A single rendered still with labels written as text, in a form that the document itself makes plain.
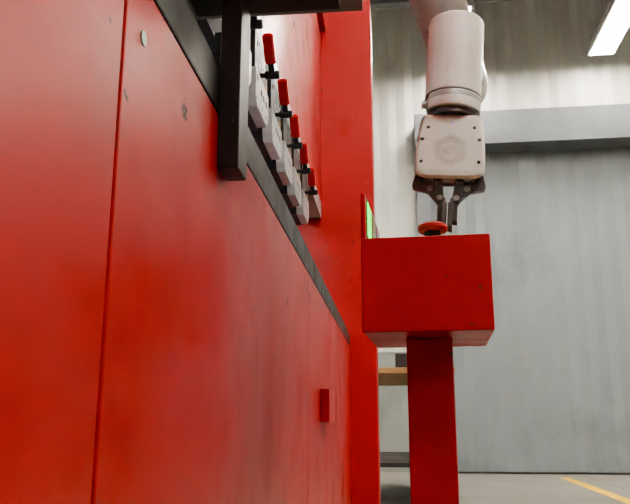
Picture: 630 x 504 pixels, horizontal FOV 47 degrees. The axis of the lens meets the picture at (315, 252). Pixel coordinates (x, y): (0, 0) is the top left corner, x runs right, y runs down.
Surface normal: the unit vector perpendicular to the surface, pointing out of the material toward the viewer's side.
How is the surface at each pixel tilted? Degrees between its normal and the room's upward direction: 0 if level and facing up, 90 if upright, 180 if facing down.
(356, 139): 90
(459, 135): 89
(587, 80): 90
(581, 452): 90
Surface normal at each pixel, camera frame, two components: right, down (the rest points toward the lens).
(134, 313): 0.99, -0.02
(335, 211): -0.11, -0.22
